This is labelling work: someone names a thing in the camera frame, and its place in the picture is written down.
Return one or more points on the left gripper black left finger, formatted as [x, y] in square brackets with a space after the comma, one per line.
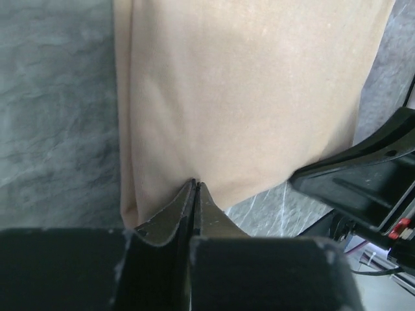
[101, 269]

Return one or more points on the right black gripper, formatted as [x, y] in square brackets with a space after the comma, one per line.
[372, 185]

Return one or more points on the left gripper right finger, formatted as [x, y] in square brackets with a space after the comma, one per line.
[233, 271]

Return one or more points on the tan t-shirt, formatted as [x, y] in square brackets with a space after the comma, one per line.
[236, 94]

